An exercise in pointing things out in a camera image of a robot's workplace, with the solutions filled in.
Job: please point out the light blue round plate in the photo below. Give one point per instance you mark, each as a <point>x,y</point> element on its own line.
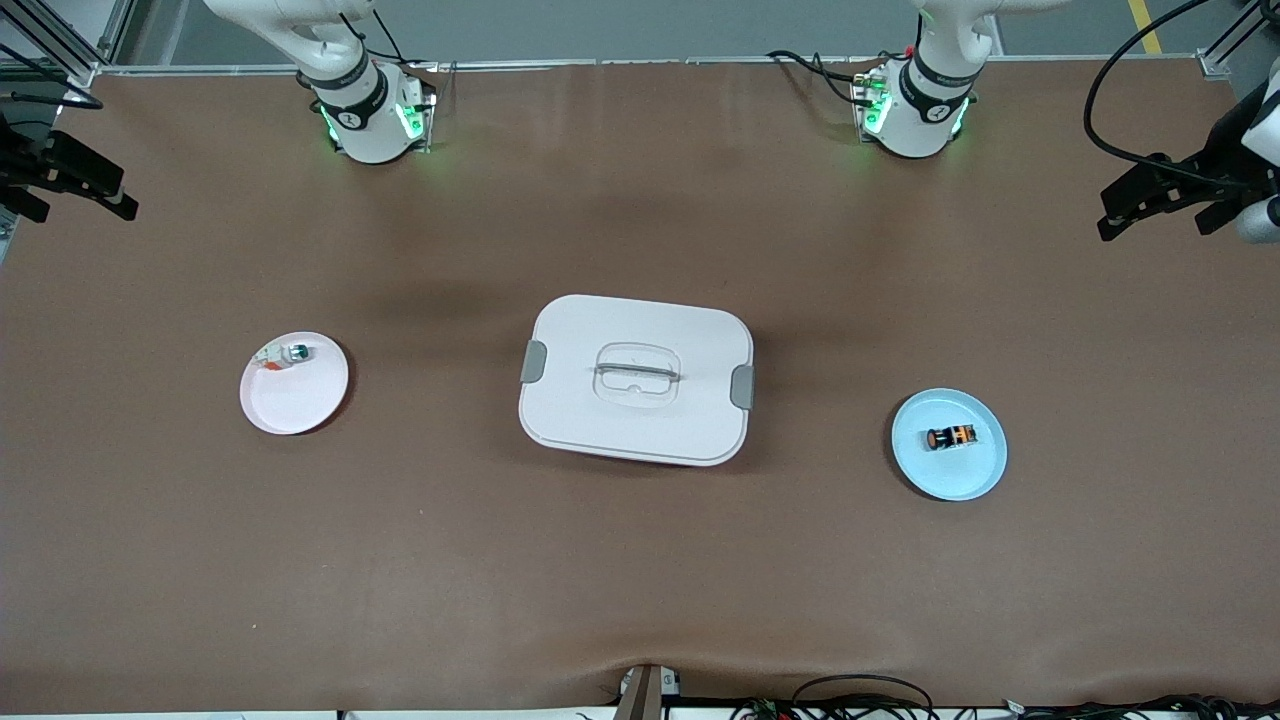
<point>948,475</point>

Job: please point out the orange black push-button switch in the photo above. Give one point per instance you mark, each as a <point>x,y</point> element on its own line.
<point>950,438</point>

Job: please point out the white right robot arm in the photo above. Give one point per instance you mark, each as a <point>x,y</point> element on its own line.
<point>365,110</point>

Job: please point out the brown bracket at table edge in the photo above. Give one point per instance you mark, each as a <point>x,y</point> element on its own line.
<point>645,692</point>

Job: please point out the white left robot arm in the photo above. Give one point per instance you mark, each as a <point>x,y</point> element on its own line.
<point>930,100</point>

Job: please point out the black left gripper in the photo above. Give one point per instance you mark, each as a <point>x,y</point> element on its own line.
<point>1192,180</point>

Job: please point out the grey switch with green button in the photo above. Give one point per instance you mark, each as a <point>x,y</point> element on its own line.
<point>285,355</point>

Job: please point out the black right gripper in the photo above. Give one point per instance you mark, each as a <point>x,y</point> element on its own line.
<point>30,163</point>

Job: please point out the white lidded storage box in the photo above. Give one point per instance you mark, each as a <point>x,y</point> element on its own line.
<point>640,400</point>

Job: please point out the pale pink round plate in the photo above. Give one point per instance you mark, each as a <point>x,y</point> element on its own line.
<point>295,400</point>

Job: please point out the brown table mat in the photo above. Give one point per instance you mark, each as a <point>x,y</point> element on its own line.
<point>640,580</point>

